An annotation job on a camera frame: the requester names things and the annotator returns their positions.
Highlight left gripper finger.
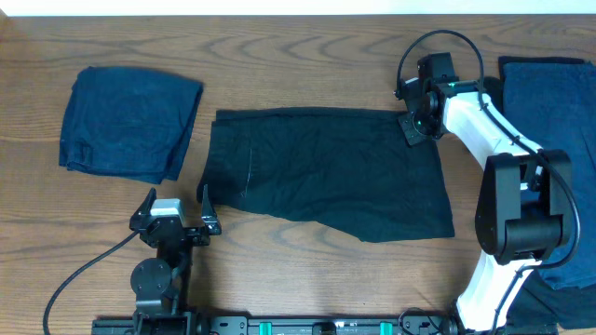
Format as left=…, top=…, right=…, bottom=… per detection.
left=129, top=188, right=156, bottom=231
left=201, top=184, right=222, bottom=235

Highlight black shorts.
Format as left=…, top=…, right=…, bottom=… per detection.
left=196, top=107, right=454, bottom=243

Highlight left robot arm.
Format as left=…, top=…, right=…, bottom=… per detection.
left=129, top=187, right=222, bottom=334

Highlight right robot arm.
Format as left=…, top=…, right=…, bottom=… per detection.
left=395, top=74, right=579, bottom=334

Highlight folded navy blue garment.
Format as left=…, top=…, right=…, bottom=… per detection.
left=59, top=66, right=203, bottom=184

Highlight blue garment in pile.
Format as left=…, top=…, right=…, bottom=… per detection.
left=501, top=60, right=595, bottom=289

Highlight black garment under pile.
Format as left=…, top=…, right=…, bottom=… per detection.
left=488, top=56, right=595, bottom=329

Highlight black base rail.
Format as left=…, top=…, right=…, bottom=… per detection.
left=91, top=314, right=459, bottom=335

